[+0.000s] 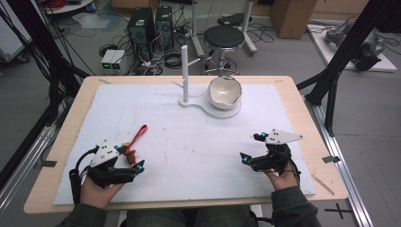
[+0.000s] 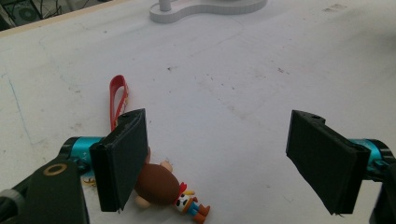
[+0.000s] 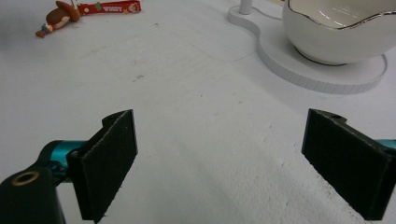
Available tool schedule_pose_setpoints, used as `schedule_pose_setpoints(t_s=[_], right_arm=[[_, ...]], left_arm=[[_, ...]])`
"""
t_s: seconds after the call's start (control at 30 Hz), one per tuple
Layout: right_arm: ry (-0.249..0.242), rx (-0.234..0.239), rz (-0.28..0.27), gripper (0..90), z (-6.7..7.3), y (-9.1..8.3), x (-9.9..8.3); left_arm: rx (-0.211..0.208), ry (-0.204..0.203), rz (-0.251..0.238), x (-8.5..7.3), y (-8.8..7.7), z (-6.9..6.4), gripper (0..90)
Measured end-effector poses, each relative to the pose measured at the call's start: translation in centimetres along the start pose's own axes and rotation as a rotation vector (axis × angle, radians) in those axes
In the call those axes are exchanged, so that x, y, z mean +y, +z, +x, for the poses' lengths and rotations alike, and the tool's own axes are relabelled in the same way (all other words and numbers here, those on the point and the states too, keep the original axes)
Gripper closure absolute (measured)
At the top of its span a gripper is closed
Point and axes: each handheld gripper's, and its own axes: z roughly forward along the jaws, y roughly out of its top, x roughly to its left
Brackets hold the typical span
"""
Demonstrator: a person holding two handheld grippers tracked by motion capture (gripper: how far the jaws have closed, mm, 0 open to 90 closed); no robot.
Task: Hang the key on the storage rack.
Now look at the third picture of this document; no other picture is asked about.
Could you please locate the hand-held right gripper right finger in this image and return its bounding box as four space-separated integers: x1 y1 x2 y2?
301 108 396 221

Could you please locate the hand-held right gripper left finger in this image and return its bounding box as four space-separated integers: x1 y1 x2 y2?
65 108 138 224

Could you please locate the white stand base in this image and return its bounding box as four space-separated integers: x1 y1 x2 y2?
226 5 389 95

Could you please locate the white bowl with silver rim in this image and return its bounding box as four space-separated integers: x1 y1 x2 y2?
282 0 396 66

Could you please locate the white stand pole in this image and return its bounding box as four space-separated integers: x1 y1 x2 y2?
238 0 252 16

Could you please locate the cowboy figure keychain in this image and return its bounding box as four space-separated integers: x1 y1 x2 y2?
35 0 81 39

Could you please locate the red keychain strap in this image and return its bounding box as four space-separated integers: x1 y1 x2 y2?
77 0 142 16

